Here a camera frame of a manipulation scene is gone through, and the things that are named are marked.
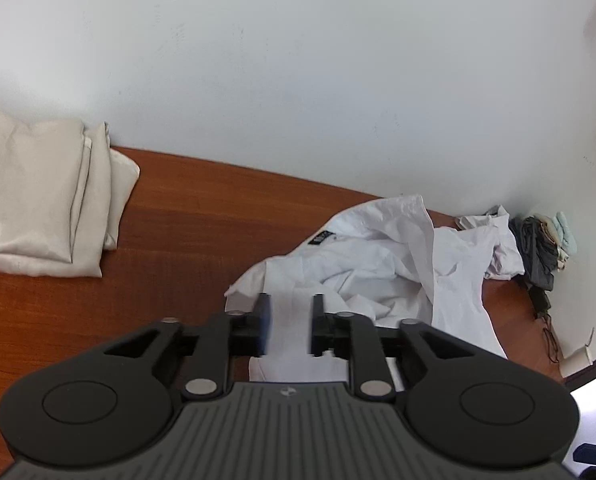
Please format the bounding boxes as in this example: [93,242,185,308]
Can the black power adapter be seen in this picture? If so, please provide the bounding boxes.
[528,284,553,318]

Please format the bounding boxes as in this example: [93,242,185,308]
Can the beige clothes in stack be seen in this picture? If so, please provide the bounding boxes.
[538,215,572,271]

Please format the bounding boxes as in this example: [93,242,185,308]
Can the light mint towel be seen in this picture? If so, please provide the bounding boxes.
[552,211,578,261]

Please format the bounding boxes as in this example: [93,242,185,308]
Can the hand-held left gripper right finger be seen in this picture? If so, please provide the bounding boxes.
[310,294,482,403]

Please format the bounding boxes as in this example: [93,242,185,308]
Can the folded beige satin cloth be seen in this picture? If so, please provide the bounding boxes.
[0,97,141,279]

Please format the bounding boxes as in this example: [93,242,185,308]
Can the crumpled white garment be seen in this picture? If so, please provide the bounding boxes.
[455,205,526,281]

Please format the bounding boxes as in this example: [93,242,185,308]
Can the dark grey clothes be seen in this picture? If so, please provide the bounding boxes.
[508,216,558,291]

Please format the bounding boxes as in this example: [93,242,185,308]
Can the white long-sleeved shirt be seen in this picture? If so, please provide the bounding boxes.
[224,194,508,393]

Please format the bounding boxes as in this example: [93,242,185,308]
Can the black cable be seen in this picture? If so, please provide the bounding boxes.
[540,310,567,363]

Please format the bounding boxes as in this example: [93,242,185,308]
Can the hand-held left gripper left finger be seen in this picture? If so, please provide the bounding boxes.
[103,292,273,402]

